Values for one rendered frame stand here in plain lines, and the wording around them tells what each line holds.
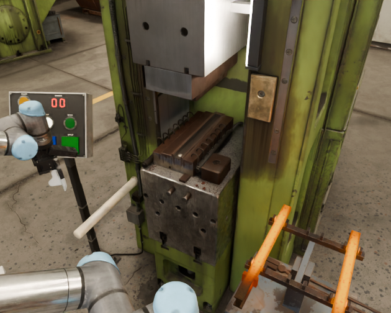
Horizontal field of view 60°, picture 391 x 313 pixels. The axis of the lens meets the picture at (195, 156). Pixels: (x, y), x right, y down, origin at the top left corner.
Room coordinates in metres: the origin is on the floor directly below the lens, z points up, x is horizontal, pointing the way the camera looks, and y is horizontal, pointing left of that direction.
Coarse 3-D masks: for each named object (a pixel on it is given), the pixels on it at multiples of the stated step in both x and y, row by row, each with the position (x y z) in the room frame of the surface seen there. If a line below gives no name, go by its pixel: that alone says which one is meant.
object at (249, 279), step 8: (288, 208) 0.87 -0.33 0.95; (280, 216) 0.83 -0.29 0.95; (280, 224) 0.79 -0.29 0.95; (272, 232) 0.75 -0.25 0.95; (264, 240) 0.72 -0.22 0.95; (272, 240) 0.72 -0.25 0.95; (264, 248) 0.69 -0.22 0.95; (256, 256) 0.66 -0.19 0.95; (264, 256) 0.66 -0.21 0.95; (256, 264) 0.63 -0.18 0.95; (248, 272) 0.60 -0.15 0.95; (256, 272) 0.60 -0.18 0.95; (248, 280) 0.57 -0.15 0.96; (256, 280) 0.57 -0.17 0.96; (240, 288) 0.54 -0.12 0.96; (248, 288) 0.54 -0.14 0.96; (240, 296) 0.52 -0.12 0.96; (240, 304) 0.52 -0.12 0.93
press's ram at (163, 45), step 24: (144, 0) 1.18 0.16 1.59; (168, 0) 1.13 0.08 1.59; (192, 0) 1.09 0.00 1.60; (216, 0) 1.14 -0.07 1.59; (240, 0) 1.32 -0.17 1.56; (144, 24) 1.18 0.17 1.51; (168, 24) 1.13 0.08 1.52; (192, 24) 1.09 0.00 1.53; (216, 24) 1.14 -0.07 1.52; (240, 24) 1.33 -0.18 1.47; (144, 48) 1.19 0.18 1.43; (168, 48) 1.14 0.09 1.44; (192, 48) 1.09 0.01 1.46; (216, 48) 1.15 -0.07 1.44; (240, 48) 1.35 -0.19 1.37; (192, 72) 1.09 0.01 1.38
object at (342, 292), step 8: (352, 232) 0.75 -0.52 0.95; (352, 240) 0.72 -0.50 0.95; (352, 248) 0.69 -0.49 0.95; (344, 256) 0.67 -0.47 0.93; (352, 256) 0.65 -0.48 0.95; (344, 264) 0.63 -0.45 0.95; (352, 264) 0.63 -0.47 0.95; (344, 272) 0.60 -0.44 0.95; (352, 272) 0.60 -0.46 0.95; (344, 280) 0.57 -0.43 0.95; (344, 288) 0.55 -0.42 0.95; (336, 296) 0.52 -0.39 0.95; (344, 296) 0.52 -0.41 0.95; (336, 304) 0.50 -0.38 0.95; (344, 304) 0.50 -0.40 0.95; (336, 312) 0.48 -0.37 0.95
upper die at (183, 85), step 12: (228, 60) 1.37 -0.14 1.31; (156, 72) 1.16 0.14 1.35; (168, 72) 1.14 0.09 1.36; (180, 72) 1.12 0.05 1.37; (216, 72) 1.27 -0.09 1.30; (156, 84) 1.17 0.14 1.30; (168, 84) 1.14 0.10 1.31; (180, 84) 1.12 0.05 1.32; (192, 84) 1.10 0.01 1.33; (204, 84) 1.18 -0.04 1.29; (180, 96) 1.12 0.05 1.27; (192, 96) 1.10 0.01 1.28
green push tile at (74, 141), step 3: (63, 138) 1.21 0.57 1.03; (66, 138) 1.21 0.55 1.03; (69, 138) 1.21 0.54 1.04; (72, 138) 1.21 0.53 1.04; (75, 138) 1.21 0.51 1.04; (78, 138) 1.21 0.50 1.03; (63, 141) 1.21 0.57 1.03; (66, 141) 1.21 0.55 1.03; (69, 141) 1.21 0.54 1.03; (72, 141) 1.21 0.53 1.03; (75, 141) 1.21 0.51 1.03; (78, 141) 1.21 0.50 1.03; (63, 144) 1.20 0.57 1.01; (66, 144) 1.20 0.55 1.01; (69, 144) 1.20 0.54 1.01; (72, 144) 1.20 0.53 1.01; (75, 144) 1.20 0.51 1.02; (78, 144) 1.20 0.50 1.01; (75, 147) 1.19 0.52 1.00; (78, 147) 1.19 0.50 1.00; (78, 150) 1.19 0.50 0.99; (78, 153) 1.18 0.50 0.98
